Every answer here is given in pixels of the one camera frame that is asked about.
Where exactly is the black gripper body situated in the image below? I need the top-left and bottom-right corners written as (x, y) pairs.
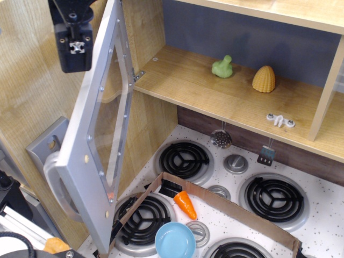
top-left (48, 0), bottom-right (95, 26)

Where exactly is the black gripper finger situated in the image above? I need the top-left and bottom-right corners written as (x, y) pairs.
top-left (55, 23), bottom-right (93, 73)

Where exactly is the grey toy microwave door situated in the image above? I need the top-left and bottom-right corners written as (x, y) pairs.
top-left (44, 1), bottom-right (135, 254)

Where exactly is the green toy broccoli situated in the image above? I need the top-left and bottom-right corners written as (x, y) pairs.
top-left (211, 55), bottom-right (233, 78)

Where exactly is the back left stove burner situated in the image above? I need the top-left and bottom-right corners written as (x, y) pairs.
top-left (154, 140), bottom-right (214, 185)

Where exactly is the toy strainer ladle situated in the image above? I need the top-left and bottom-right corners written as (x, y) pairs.
top-left (210, 121), bottom-right (232, 149)

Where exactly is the orange toy carrot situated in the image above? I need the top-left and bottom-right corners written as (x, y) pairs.
top-left (173, 191), bottom-right (197, 220)

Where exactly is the yellow toy corn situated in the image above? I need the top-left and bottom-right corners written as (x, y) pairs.
top-left (252, 66), bottom-right (276, 93)

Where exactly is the brown cardboard barrier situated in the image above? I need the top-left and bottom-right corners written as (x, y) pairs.
top-left (110, 173), bottom-right (303, 257)

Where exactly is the grey stove knob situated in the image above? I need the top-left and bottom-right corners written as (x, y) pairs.
top-left (224, 154), bottom-right (248, 174)

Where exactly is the orange object bottom left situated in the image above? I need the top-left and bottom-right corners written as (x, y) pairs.
top-left (43, 237), bottom-right (70, 254)

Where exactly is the middle silver stove knob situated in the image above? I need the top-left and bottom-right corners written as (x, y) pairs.
top-left (208, 185), bottom-right (231, 200)

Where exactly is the silver stove knob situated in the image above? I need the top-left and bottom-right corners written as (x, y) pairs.
top-left (208, 185), bottom-right (231, 200)
top-left (186, 221), bottom-right (210, 248)

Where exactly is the white door latch clip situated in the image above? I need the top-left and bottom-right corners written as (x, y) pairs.
top-left (266, 113), bottom-right (296, 128)

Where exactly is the light blue bowl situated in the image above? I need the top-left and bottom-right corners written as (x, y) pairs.
top-left (155, 222), bottom-right (196, 258)

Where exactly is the toy slotted spatula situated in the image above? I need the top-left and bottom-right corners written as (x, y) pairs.
top-left (257, 146), bottom-right (276, 166)

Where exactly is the front silver stove knob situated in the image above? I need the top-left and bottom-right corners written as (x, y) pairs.
top-left (186, 221), bottom-right (210, 248)

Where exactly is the front right stove burner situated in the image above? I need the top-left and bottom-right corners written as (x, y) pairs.
top-left (202, 237), bottom-right (272, 258)

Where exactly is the back right stove burner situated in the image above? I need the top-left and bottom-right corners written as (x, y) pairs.
top-left (238, 173), bottom-right (310, 232)

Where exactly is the grey wall holder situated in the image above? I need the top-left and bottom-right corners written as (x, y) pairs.
top-left (25, 117), bottom-right (69, 167)

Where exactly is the black braided cable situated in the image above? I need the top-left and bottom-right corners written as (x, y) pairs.
top-left (0, 231), bottom-right (36, 258)

